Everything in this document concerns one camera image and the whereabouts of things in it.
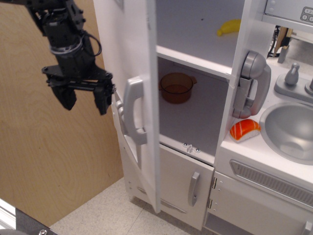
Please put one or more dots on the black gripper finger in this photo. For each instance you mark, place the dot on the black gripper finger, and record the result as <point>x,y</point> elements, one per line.
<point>66,96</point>
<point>103,97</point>

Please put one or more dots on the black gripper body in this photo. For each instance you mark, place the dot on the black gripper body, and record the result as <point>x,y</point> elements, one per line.
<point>78,71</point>

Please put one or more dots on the white toy fridge door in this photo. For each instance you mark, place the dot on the white toy fridge door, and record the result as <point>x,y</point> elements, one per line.
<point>128,35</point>

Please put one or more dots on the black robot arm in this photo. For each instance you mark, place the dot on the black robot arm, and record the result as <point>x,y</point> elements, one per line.
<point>62,22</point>

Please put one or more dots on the white toy fridge cabinet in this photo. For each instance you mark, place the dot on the white toy fridge cabinet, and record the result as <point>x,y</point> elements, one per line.
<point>187,42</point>

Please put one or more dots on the grey ice dispenser box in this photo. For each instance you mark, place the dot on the grey ice dispenser box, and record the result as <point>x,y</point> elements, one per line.
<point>133,150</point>

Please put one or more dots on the orange transparent toy pot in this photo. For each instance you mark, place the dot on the orange transparent toy pot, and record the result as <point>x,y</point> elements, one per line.
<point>176,87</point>

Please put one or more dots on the white lower freezer door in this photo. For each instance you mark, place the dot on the white lower freezer door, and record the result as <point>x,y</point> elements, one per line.
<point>176,170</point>

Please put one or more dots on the salmon nigiri sushi toy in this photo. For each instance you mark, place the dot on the salmon nigiri sushi toy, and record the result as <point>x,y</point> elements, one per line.
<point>244,130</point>

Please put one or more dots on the yellow toy banana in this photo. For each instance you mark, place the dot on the yellow toy banana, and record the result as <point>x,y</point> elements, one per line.
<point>229,27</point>

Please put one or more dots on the white oven door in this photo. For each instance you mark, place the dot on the white oven door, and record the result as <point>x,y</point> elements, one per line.
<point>256,211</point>

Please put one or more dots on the grey toy sink basin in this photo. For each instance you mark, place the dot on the grey toy sink basin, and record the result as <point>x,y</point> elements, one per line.
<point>287,128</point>

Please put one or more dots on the grey toy faucet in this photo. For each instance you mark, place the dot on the grey toy faucet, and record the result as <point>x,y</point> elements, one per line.
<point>292,85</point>

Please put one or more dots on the grey toy microwave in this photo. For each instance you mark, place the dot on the grey toy microwave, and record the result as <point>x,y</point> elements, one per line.
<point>297,11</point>

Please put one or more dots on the grey oven vent panel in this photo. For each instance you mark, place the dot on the grey oven vent panel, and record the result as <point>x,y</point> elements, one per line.
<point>272,183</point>

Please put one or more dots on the grey fridge door handle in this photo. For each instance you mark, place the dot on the grey fridge door handle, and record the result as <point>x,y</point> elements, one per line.
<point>133,91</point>

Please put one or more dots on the grey freezer door handle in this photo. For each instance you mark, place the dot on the grey freezer door handle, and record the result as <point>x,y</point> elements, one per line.
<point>192,197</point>

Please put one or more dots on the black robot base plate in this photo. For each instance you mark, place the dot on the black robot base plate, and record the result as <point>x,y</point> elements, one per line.
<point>19,223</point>

